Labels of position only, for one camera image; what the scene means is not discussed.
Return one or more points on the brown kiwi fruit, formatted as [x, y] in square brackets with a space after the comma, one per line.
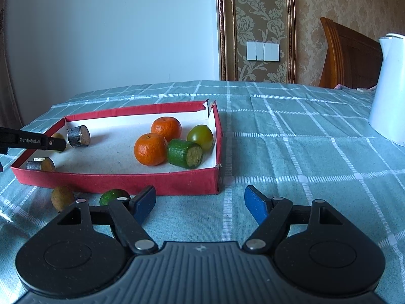
[62, 198]
[58, 136]

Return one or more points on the dark piece with yellow end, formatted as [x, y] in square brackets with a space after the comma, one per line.
[42, 165]

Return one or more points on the brown curtain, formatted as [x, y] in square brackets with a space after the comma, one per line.
[8, 69]

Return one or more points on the red cardboard box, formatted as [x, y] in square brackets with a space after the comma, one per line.
[126, 183]

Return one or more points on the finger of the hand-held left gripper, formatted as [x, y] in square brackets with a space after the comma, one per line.
[57, 144]

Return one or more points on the dark eggplant piece in tray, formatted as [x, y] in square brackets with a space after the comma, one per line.
[77, 136]

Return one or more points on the white kettle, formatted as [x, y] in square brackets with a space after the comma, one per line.
[390, 95]

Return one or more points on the green checked tablecloth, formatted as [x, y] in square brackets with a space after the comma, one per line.
[300, 164]

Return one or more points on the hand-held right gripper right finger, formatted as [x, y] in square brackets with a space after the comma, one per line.
[257, 202]

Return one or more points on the wooden chair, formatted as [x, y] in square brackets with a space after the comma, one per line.
[351, 60]

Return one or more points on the orange mandarin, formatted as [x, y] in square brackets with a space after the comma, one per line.
[150, 149]
[166, 129]

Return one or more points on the green tomato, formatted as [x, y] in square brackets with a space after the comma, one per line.
[202, 136]

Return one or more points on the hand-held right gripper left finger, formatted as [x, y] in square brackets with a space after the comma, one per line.
[144, 204]

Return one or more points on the green cucumber piece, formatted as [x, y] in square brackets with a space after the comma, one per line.
[112, 196]
[180, 152]

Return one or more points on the gold wall panel frame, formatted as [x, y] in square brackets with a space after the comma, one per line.
[221, 22]

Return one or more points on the white wall switch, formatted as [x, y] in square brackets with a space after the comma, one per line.
[262, 51]

